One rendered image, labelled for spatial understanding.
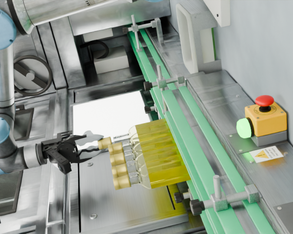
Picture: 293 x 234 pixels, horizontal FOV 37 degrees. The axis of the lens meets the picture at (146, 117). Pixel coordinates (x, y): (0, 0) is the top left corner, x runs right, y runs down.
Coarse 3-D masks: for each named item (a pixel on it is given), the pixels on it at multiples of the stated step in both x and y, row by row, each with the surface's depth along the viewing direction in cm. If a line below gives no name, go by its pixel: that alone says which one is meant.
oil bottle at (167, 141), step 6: (156, 138) 130; (162, 138) 130; (168, 138) 129; (138, 144) 129; (144, 144) 128; (150, 144) 128; (156, 144) 127; (162, 144) 127; (168, 144) 126; (174, 144) 126; (138, 150) 126; (144, 150) 126; (150, 150) 126
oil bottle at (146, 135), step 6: (162, 126) 135; (168, 126) 135; (138, 132) 135; (144, 132) 134; (150, 132) 133; (156, 132) 133; (162, 132) 132; (168, 132) 132; (132, 138) 133; (138, 138) 132; (144, 138) 131; (150, 138) 131; (132, 144) 132
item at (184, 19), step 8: (176, 8) 145; (184, 16) 146; (184, 24) 148; (184, 32) 149; (192, 32) 134; (184, 40) 150; (192, 40) 134; (184, 48) 152; (192, 48) 135; (184, 56) 153; (192, 56) 136; (192, 64) 150; (192, 72) 144
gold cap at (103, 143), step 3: (102, 138) 139; (105, 138) 138; (108, 138) 138; (99, 141) 138; (102, 141) 138; (105, 141) 138; (108, 141) 138; (111, 141) 141; (99, 144) 137; (102, 144) 138; (105, 144) 138; (108, 144) 138; (99, 147) 138; (102, 147) 138; (105, 147) 138
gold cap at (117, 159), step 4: (112, 156) 128; (116, 156) 128; (120, 156) 127; (124, 156) 127; (112, 160) 127; (116, 160) 127; (120, 160) 127; (124, 160) 127; (112, 164) 127; (116, 164) 128; (120, 164) 129
